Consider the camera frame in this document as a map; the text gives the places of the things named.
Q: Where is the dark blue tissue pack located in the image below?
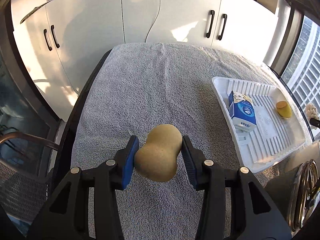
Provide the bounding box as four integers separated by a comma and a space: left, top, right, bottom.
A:
228, 90, 257, 133

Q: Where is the glass cup green sleeve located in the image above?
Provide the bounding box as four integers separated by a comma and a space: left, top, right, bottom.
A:
265, 159, 319, 232

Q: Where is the white lower cabinet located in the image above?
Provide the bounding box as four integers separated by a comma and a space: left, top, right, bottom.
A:
11, 0, 278, 120

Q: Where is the grey terry towel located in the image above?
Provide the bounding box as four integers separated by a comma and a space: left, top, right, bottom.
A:
71, 43, 284, 239

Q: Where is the black glass table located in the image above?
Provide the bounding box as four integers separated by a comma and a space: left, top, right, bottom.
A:
54, 50, 112, 174

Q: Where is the orange teardrop makeup sponge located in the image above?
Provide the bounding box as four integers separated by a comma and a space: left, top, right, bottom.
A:
276, 101, 292, 118

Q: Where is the white plastic tray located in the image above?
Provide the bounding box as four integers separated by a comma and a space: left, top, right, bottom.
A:
211, 77, 305, 174

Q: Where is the black mesh chair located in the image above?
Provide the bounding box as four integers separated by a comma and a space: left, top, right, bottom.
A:
0, 132, 61, 235

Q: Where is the beige gourd makeup sponge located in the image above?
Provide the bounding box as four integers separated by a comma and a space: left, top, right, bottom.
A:
134, 124, 182, 182

